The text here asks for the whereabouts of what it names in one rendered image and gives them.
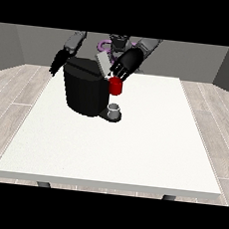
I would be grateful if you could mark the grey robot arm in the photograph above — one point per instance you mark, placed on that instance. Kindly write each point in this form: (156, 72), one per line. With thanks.
(148, 45)
(74, 41)

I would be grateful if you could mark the pale grey machine lid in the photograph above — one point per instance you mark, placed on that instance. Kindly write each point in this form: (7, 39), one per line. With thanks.
(103, 62)

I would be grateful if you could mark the red pod holder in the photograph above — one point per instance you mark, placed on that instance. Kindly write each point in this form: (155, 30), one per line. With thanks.
(115, 86)

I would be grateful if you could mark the black coffee machine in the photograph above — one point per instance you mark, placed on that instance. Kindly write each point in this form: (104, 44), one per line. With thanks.
(84, 88)

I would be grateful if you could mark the grey robot trunk purple rings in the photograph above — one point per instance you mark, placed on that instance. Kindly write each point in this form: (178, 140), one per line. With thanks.
(114, 45)

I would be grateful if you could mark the small grey cup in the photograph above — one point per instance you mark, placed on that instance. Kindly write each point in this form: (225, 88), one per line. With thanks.
(113, 110)

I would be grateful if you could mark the dark table leg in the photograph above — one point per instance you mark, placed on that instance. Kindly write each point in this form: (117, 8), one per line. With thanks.
(43, 184)
(169, 197)

